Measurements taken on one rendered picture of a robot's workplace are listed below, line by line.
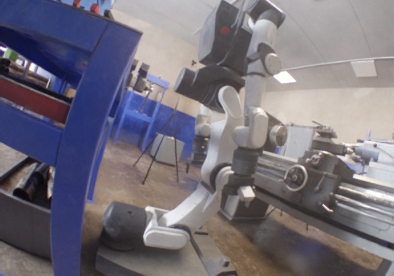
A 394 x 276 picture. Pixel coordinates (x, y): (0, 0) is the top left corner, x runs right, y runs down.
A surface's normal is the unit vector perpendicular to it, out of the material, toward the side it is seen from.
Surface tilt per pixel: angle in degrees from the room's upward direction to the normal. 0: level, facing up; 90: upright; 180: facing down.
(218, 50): 115
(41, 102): 90
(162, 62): 90
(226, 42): 90
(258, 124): 90
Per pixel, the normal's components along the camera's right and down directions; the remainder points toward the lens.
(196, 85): 0.17, 0.41
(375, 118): -0.84, -0.33
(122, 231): 0.33, 0.05
